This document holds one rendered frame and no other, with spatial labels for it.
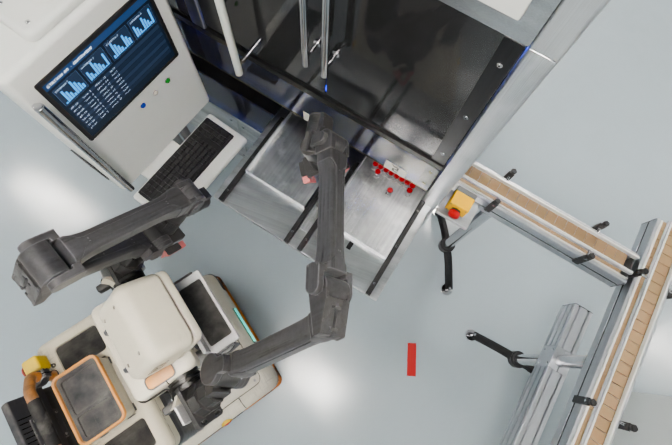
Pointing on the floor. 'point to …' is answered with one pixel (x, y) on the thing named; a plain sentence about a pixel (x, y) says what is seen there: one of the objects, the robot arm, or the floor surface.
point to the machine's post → (544, 53)
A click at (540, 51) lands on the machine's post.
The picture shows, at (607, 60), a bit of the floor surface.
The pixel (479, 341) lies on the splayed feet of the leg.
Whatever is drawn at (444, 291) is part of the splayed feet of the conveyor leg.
